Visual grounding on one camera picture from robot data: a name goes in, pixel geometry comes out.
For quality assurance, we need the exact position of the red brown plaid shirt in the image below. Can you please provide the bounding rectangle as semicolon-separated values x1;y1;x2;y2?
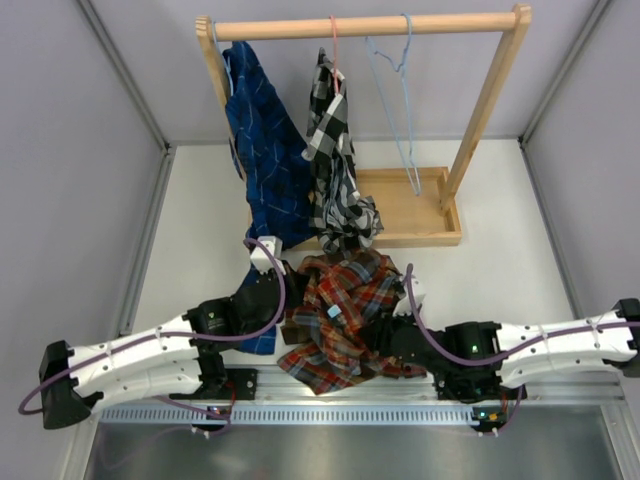
277;249;427;395

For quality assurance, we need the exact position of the light blue hanger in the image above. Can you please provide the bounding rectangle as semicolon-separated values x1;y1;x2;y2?
211;21;234;104
364;12;422;195

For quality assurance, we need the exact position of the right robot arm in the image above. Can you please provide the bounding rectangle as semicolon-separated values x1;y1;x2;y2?
360;298;639;403

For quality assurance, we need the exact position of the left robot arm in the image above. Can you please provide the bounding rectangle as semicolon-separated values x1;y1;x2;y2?
39;270;308;430

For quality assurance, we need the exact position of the black white checked shirt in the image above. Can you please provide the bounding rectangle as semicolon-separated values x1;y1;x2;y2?
303;48;384;254

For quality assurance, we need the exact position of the blue plaid shirt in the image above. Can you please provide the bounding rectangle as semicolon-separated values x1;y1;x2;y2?
214;40;312;357

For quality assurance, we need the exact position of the wooden clothes rack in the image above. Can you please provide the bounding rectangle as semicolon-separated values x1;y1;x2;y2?
195;4;532;248

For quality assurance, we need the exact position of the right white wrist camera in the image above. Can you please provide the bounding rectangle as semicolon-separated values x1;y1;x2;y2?
393;276;426;317

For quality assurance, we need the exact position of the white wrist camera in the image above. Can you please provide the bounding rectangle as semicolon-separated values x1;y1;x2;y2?
393;276;426;317
250;236;285;275

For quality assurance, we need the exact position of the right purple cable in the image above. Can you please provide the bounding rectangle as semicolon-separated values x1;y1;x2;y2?
404;263;640;366

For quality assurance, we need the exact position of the purple cable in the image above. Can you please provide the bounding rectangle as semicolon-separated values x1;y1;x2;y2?
18;237;288;436
404;263;640;366

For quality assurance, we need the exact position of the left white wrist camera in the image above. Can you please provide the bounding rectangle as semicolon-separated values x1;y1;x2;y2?
250;236;285;275

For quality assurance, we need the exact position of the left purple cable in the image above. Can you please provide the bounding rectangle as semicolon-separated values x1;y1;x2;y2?
18;237;288;436

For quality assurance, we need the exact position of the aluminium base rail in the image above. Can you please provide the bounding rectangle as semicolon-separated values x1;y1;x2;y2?
94;364;626;402

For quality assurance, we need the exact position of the white slotted cable duct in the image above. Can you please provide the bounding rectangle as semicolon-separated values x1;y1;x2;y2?
100;403;479;426

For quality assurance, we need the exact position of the pink wire hanger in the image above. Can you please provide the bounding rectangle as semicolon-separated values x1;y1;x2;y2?
329;15;344;96

